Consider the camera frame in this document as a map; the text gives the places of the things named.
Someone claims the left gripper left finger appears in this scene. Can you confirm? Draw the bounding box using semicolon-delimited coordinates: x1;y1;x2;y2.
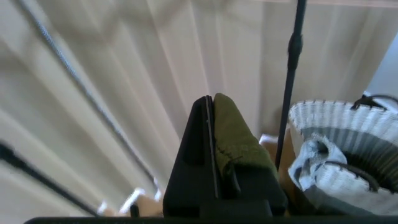
162;95;220;218

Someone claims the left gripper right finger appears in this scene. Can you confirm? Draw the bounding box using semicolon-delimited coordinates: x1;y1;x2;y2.
216;162;289;217

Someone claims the green long-sleeved shirt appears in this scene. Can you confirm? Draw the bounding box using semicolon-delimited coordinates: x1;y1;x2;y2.
213;92;280;182

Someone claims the white laundry basket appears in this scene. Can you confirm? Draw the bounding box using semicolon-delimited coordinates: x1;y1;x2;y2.
287;93;398;217

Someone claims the black clothes rack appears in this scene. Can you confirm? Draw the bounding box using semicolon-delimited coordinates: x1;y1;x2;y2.
0;0;308;218

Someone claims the pale grey garment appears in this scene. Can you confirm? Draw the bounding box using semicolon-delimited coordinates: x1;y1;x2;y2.
287;133;348;192

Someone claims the beige curtain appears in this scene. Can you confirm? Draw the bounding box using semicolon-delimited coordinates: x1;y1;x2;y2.
0;0;398;217

